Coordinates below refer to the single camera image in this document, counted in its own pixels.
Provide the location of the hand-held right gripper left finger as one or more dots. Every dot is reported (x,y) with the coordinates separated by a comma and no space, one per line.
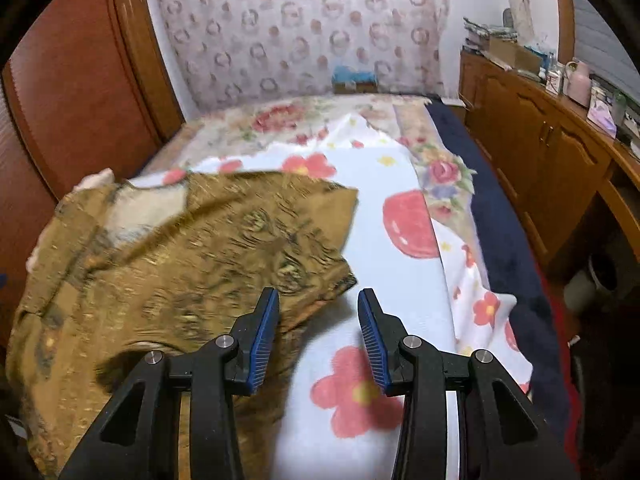
(262,340)

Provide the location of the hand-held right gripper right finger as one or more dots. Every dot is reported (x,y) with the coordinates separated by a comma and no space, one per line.
(374,340)

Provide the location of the golden brown patterned garment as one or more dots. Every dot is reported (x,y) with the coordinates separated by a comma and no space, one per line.
(175,260)

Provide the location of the white flower print blanket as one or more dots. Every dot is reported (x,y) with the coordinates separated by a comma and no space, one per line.
(390,200)

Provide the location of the navy blue blanket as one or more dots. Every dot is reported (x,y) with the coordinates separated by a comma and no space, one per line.
(500,230)

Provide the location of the red cloth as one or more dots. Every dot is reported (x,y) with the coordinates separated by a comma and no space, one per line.
(560,320)

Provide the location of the grey waste bin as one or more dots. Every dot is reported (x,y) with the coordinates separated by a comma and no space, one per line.
(587,287)

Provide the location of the floral rose bedsheet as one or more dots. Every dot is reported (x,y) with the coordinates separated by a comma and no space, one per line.
(300,115)

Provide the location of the light pink cloth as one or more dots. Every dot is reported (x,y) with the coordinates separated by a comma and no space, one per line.
(95,180)

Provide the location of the brown wooden cabinet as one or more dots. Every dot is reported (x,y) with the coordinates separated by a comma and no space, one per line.
(540,150)

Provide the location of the small brown box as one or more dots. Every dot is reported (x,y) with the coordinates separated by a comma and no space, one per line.
(354,88)

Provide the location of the blue fluffy item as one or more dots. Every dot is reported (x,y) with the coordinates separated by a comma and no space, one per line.
(354,74)

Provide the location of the reddish wooden wardrobe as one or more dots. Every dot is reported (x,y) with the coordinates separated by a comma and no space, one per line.
(75,85)

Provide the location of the cardboard box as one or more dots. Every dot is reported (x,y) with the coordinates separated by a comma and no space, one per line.
(515,54)

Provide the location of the purple tissue pack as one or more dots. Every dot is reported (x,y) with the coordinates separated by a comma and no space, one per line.
(602,117)

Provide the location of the pink thermos jug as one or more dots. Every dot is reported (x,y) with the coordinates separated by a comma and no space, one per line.
(579,85)

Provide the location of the stack of papers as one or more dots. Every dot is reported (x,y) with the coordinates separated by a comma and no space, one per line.
(482,30)

